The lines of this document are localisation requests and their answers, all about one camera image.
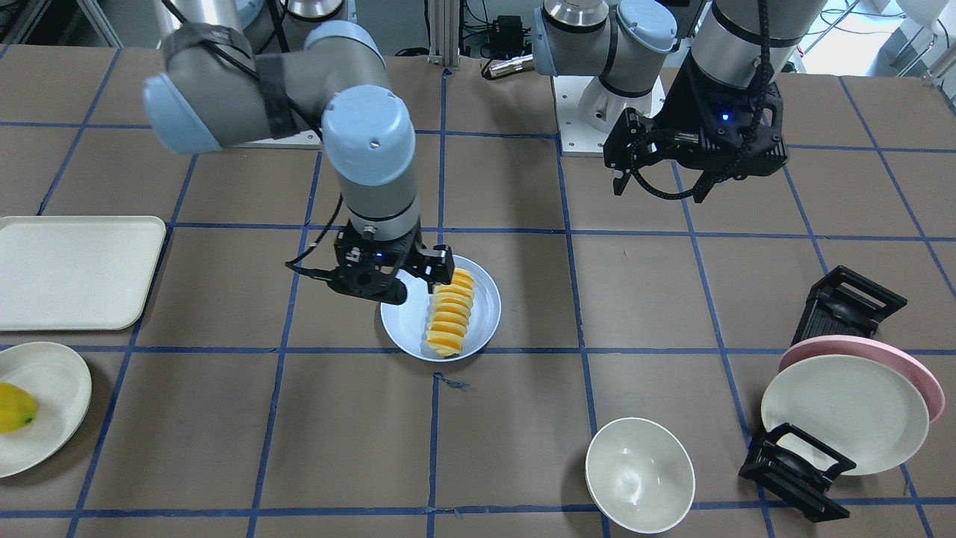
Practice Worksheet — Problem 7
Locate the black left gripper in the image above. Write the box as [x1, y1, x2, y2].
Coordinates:
[603, 57, 789, 204]

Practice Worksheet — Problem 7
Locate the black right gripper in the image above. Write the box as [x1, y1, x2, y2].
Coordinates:
[329, 224, 455, 304]

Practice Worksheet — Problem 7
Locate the striped toy bread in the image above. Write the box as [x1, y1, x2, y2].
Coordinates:
[424, 268, 476, 359]

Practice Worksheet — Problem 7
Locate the light blue plate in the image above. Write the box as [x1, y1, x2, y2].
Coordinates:
[380, 255, 502, 362]

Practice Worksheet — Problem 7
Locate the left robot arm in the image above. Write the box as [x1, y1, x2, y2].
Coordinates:
[530, 1, 823, 203]

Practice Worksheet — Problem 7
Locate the pink plate in rack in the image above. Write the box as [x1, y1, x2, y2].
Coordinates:
[778, 335, 946, 423]

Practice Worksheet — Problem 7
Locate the cream plate in rack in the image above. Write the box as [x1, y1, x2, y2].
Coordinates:
[760, 355, 930, 476]

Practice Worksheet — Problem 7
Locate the black plate rack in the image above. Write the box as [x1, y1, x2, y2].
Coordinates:
[739, 265, 929, 523]

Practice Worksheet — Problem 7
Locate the cream plate under lemon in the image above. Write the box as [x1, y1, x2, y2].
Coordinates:
[1, 341, 92, 477]

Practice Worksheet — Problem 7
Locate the silver cylindrical connector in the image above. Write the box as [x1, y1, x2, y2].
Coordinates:
[480, 54, 536, 81]

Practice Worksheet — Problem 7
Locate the black power adapter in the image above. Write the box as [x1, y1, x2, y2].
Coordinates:
[488, 15, 524, 58]

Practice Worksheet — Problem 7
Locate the white ceramic bowl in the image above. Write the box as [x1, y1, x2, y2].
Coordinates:
[585, 418, 696, 534]

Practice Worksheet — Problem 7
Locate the white rectangular tray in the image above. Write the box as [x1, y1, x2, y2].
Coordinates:
[1, 217, 167, 331]

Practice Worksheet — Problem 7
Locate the yellow lemon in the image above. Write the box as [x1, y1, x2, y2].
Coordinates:
[1, 383, 39, 433]

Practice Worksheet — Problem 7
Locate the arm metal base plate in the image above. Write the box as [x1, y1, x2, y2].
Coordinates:
[552, 75, 665, 158]
[230, 130, 322, 150]

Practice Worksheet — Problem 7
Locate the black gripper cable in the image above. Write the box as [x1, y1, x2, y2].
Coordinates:
[626, 0, 774, 201]

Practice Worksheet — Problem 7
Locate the aluminium frame post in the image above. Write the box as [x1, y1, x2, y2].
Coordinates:
[424, 1, 463, 72]

